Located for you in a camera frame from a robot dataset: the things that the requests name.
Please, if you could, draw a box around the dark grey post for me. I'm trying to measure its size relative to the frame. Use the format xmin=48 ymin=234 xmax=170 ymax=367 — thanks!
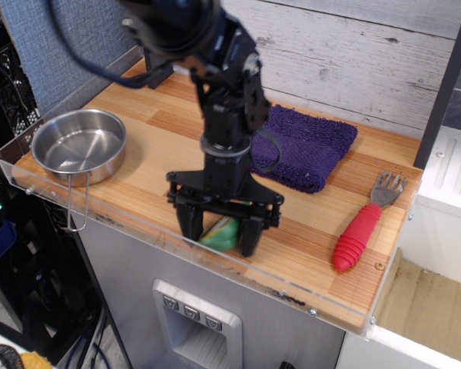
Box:
xmin=144 ymin=50 xmax=174 ymax=89
xmin=413 ymin=26 xmax=461 ymax=169

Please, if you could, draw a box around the dark grey left post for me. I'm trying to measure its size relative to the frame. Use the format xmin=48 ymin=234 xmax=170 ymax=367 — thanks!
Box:
xmin=144 ymin=50 xmax=174 ymax=89

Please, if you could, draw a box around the dark grey right post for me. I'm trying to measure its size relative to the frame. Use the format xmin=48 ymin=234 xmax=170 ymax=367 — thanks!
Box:
xmin=413 ymin=26 xmax=461 ymax=169

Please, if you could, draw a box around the purple folded towel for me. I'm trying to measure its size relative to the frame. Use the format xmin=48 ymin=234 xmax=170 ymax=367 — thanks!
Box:
xmin=251 ymin=105 xmax=358 ymax=194

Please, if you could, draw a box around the black storage crate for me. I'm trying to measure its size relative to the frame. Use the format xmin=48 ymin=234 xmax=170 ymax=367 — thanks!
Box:
xmin=0 ymin=27 xmax=40 ymax=140

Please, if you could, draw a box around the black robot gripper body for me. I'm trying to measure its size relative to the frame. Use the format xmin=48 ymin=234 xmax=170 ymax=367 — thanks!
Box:
xmin=166 ymin=145 xmax=284 ymax=229

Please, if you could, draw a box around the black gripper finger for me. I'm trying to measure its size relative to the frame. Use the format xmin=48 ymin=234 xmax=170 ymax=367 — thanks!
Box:
xmin=175 ymin=202 xmax=204 ymax=241
xmin=240 ymin=219 xmax=262 ymax=258

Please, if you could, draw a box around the stainless steel pot with handle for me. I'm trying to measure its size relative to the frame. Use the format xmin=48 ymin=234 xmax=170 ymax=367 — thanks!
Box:
xmin=31 ymin=108 xmax=127 ymax=232

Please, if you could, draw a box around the white toy sink unit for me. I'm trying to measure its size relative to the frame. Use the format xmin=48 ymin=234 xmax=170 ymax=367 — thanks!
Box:
xmin=337 ymin=128 xmax=461 ymax=368

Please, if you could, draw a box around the stainless steel toy fridge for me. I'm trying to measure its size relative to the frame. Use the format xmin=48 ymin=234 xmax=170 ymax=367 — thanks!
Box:
xmin=80 ymin=219 xmax=344 ymax=368

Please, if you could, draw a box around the yellow and black object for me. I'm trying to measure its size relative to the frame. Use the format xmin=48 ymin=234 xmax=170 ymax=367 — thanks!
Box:
xmin=0 ymin=344 xmax=53 ymax=369

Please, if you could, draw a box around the clear acrylic table edge guard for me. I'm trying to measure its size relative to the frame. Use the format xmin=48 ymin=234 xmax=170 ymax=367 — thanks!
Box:
xmin=0 ymin=38 xmax=424 ymax=342

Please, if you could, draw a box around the fork with red handle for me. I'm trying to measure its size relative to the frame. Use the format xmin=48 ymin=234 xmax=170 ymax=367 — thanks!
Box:
xmin=333 ymin=171 xmax=406 ymax=271

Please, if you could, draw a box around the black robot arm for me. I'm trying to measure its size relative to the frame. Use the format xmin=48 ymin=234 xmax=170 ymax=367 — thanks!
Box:
xmin=124 ymin=1 xmax=284 ymax=257

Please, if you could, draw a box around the green toy avocado half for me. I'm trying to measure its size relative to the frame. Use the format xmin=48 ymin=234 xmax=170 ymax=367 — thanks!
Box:
xmin=198 ymin=216 xmax=240 ymax=252

